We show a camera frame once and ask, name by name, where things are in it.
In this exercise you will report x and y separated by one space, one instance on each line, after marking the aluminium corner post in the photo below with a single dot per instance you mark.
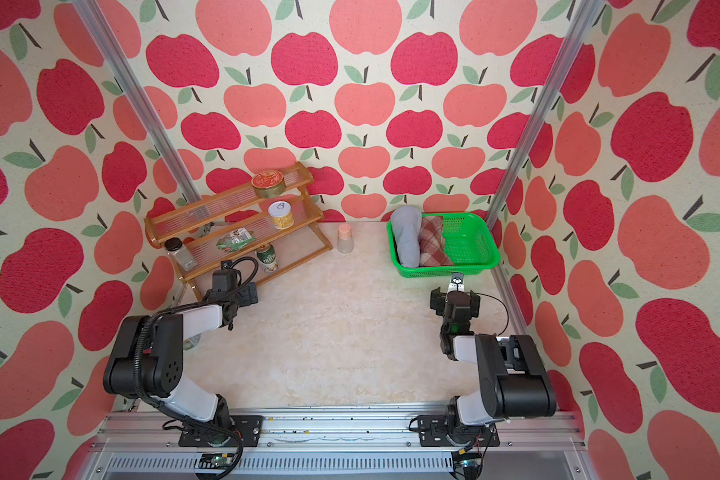
106 41
579 28

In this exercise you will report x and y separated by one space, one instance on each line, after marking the light denim skirt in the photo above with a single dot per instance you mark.
406 223

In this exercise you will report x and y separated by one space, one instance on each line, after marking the green snack packet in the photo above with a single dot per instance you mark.
235 240

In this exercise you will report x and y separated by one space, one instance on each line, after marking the black-cap spice jar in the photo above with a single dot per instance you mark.
180 253

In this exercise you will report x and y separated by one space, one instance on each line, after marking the red-lid tin can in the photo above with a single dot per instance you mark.
268 184

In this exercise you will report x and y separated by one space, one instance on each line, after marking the red plaid skirt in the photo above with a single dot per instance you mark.
432 243

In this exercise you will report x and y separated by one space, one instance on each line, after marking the left aluminium corner post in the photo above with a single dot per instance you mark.
106 41

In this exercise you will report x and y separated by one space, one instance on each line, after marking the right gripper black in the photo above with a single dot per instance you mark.
440 300

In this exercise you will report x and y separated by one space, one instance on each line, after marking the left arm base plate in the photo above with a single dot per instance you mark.
247 427

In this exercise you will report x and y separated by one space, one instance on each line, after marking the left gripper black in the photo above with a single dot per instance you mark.
248 297

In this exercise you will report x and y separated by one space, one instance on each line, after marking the right aluminium corner post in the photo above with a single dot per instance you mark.
579 28

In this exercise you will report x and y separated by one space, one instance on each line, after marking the wooden two-tier shelf rack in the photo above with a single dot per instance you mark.
239 207

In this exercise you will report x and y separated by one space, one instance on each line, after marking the white small cup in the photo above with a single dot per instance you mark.
191 342

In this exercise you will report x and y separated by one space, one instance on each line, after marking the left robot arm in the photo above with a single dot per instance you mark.
146 362

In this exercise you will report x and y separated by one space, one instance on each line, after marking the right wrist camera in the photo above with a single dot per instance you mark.
456 283

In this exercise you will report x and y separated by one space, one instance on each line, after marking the green plastic basket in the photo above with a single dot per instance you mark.
469 244

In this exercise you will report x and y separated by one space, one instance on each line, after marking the pink-cap clear bottle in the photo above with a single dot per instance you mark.
345 241

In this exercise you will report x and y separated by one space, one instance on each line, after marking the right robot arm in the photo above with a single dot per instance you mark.
512 379

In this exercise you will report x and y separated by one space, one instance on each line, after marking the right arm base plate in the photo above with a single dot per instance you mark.
445 431

